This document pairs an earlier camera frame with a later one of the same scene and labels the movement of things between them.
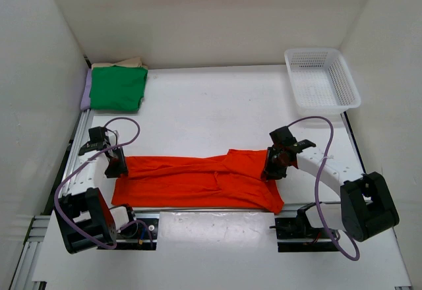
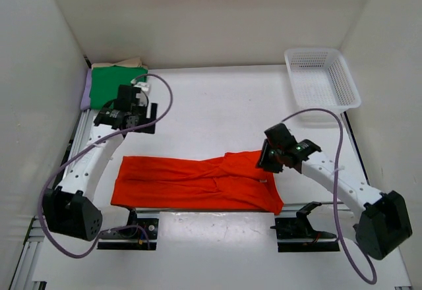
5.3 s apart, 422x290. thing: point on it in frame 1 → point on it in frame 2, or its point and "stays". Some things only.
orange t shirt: (232, 181) stays
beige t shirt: (132, 62) stays
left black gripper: (116, 162) → (145, 118)
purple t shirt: (85, 101) stays
